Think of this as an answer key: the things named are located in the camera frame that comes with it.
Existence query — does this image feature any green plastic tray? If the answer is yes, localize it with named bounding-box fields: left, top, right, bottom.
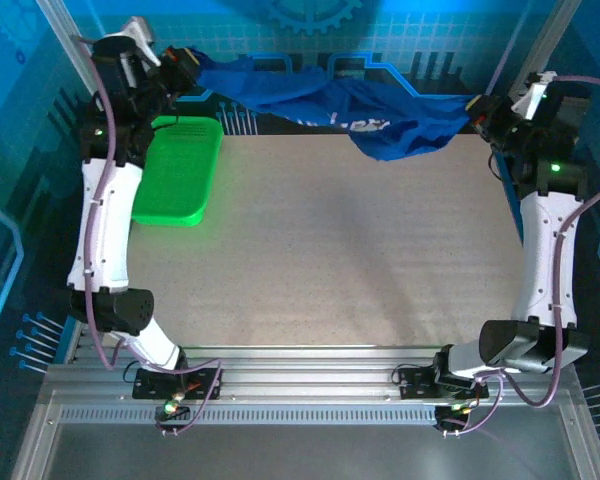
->
left=130, top=114, right=225, bottom=228

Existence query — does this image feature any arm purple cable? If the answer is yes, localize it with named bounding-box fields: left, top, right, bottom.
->
left=442, top=74, right=600, bottom=437
left=74, top=35, right=224, bottom=437

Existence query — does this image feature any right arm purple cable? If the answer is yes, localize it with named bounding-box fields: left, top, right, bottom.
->
left=442, top=74, right=600, bottom=437

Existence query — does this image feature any aluminium base frame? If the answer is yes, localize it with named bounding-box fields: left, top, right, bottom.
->
left=19, top=343, right=600, bottom=480

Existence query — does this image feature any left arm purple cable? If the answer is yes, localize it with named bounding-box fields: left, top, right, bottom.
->
left=74, top=35, right=224, bottom=437

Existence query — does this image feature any blue t-shirt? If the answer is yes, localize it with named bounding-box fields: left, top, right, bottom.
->
left=192, top=47, right=481, bottom=163

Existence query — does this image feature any aluminium frame post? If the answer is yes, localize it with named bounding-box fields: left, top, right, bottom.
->
left=33, top=0, right=101, bottom=97
left=483, top=0, right=584, bottom=101

